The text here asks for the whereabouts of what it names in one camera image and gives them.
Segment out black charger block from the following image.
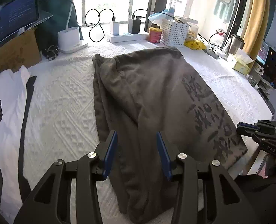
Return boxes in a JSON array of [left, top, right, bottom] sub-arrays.
[[131, 20, 141, 34]]

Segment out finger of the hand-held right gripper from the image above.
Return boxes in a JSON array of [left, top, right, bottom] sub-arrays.
[[237, 120, 276, 131], [237, 128, 276, 148]]

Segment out white charger block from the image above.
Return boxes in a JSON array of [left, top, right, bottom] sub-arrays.
[[110, 21, 121, 36]]

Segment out blue face mask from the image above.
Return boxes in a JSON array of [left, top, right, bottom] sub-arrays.
[[148, 8, 176, 24]]

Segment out white mug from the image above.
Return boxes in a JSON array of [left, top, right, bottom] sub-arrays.
[[252, 64, 265, 76]]

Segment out white desk lamp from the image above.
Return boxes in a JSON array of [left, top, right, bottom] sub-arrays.
[[58, 0, 89, 54]]

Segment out yellow snack bag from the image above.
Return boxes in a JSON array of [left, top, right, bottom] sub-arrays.
[[184, 39, 207, 50]]

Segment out hanging teal towel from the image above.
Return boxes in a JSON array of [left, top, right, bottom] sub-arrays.
[[214, 0, 238, 22]]

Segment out black charging cable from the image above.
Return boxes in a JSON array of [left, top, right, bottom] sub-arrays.
[[85, 9, 116, 43]]

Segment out white textured bedspread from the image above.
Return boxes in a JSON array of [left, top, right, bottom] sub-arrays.
[[0, 37, 273, 224]]

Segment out black fabric strip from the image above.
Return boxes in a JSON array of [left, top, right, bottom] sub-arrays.
[[18, 75, 37, 204]]

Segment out grey printed t-shirt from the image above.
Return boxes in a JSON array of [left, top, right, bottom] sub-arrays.
[[92, 47, 248, 224]]

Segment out person's dark clothing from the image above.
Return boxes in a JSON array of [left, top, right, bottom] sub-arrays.
[[236, 173, 276, 224]]

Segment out computer monitor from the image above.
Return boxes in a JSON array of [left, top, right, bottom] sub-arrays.
[[256, 40, 276, 90]]

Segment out red tin can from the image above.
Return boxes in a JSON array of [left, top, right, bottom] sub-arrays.
[[148, 27, 163, 43]]

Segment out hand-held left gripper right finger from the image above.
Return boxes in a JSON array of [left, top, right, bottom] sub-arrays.
[[157, 131, 261, 224]]

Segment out dark window frame post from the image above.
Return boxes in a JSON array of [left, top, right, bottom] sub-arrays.
[[145, 0, 170, 29]]

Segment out white power strip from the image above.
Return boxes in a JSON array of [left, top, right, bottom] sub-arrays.
[[106, 31, 150, 43]]

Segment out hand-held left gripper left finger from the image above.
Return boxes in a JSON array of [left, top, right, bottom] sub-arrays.
[[14, 130, 118, 224]]

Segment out cardboard box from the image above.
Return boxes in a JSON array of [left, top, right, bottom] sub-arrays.
[[0, 27, 42, 73]]

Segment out yellow curtain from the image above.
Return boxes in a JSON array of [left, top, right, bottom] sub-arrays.
[[242, 0, 269, 52]]

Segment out dark teal curtain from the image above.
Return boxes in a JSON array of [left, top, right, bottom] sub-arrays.
[[16, 0, 83, 49]]

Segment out white perforated basket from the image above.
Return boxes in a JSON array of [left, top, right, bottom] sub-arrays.
[[161, 18, 190, 47]]

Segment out white garment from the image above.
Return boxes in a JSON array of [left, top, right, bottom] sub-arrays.
[[0, 65, 31, 215]]

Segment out clear snack jar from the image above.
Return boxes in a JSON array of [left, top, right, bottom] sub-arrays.
[[186, 19, 199, 40]]

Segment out thin black cable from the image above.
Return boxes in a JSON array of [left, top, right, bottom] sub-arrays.
[[208, 31, 229, 50]]

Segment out yellow tissue box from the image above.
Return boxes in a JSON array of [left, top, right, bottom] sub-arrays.
[[233, 49, 254, 76]]

